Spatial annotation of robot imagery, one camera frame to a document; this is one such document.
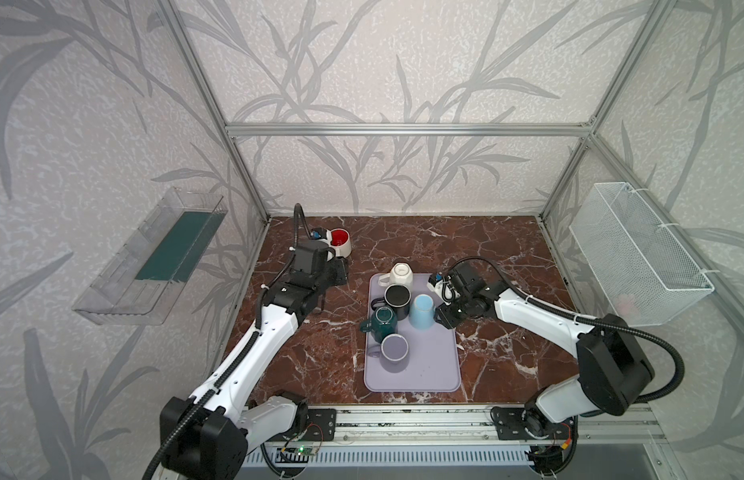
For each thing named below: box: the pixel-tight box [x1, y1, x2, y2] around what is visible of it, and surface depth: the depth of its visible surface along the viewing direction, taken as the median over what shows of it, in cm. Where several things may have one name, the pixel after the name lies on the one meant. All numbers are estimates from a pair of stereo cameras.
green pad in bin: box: [135, 210, 227, 283], surface depth 69 cm
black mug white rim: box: [371, 284, 412, 321], surface depth 89 cm
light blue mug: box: [408, 293, 436, 330], surface depth 87 cm
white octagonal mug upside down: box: [378, 262, 414, 288], surface depth 93 cm
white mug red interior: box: [326, 228, 352, 258], surface depth 104 cm
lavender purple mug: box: [367, 333, 409, 364], surface depth 80 cm
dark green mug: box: [360, 306, 398, 343], surface depth 84 cm
